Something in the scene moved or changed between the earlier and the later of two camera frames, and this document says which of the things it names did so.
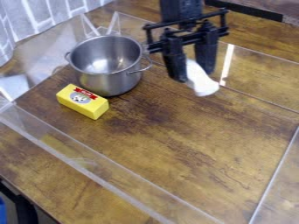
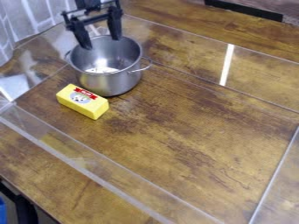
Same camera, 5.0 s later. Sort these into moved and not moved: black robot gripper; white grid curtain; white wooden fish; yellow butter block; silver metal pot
Moved: white wooden fish; black robot gripper
Not moved: silver metal pot; yellow butter block; white grid curtain
